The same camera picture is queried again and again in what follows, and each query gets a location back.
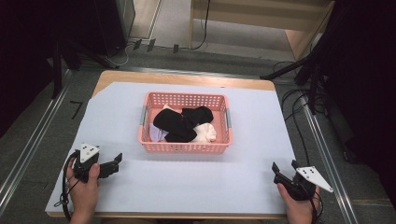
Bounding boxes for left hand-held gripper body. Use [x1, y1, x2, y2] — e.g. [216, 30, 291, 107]
[73, 143, 101, 184]

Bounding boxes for white floor cable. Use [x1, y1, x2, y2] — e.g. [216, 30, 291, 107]
[104, 39, 139, 68]

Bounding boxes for hanging black cable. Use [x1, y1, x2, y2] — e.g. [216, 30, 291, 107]
[190, 0, 212, 51]

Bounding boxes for pale pink sock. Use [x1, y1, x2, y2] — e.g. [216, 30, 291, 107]
[162, 104, 183, 115]

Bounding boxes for small black sock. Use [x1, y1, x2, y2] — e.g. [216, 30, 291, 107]
[181, 105, 215, 127]

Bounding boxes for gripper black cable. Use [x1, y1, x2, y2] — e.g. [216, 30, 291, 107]
[53, 150, 79, 222]
[307, 186, 325, 224]

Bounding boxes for cream white sock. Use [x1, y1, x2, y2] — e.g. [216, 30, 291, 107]
[190, 122, 218, 144]

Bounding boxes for person's left hand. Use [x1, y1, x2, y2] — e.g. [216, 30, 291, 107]
[66, 157, 101, 216]

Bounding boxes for black cabinet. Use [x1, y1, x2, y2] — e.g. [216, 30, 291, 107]
[92, 0, 136, 59]

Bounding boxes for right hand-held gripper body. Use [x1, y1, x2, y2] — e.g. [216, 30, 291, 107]
[281, 166, 334, 202]

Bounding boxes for wooden shelf unit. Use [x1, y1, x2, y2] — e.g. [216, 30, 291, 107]
[188, 0, 336, 62]

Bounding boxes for black floor cables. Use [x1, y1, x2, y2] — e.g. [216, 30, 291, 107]
[272, 60, 328, 167]

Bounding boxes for lavender sock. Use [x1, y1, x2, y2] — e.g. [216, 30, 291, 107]
[148, 122, 169, 144]

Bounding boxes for large black sock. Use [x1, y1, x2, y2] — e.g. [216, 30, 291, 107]
[152, 108, 198, 144]

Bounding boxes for person's right hand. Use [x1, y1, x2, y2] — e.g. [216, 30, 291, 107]
[276, 182, 321, 219]

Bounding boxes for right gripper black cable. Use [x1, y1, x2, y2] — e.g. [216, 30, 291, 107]
[307, 186, 325, 224]

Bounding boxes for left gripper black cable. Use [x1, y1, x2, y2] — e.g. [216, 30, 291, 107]
[53, 150, 79, 222]

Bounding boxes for white table mat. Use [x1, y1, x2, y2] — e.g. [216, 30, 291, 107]
[45, 81, 297, 217]

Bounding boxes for black tripod stand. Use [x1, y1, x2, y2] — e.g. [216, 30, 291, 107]
[260, 18, 347, 116]
[49, 29, 120, 100]

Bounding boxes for metal floor rail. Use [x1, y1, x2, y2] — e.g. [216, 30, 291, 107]
[0, 69, 73, 217]
[78, 63, 302, 82]
[301, 92, 360, 224]

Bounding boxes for pink plastic basket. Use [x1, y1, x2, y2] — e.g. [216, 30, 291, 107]
[137, 91, 233, 155]

